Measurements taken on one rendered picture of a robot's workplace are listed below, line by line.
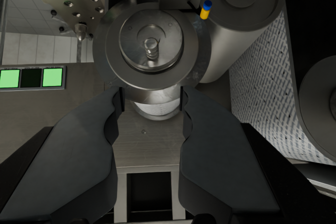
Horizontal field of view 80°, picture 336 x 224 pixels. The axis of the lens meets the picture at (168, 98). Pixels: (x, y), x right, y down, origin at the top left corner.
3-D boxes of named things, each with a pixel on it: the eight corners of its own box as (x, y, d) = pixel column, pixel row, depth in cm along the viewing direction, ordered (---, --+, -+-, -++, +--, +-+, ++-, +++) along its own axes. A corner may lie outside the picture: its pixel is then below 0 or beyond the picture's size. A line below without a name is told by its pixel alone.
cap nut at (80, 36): (85, 23, 59) (84, 37, 58) (89, 29, 62) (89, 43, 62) (72, 23, 59) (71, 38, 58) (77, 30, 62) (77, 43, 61)
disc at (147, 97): (208, -9, 27) (215, 103, 24) (207, -6, 27) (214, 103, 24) (94, -8, 26) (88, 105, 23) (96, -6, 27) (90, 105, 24)
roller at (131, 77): (196, 1, 26) (201, 88, 24) (180, 68, 51) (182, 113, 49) (106, 2, 26) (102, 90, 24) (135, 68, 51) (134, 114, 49)
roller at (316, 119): (395, 52, 27) (423, 162, 24) (284, 92, 51) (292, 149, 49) (291, 55, 26) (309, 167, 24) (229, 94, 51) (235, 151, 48)
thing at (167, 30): (180, 5, 24) (187, 65, 23) (178, 15, 26) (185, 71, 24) (116, 10, 24) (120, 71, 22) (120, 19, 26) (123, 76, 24)
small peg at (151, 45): (157, 36, 20) (159, 49, 20) (158, 48, 23) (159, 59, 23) (143, 37, 20) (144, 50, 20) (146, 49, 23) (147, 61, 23)
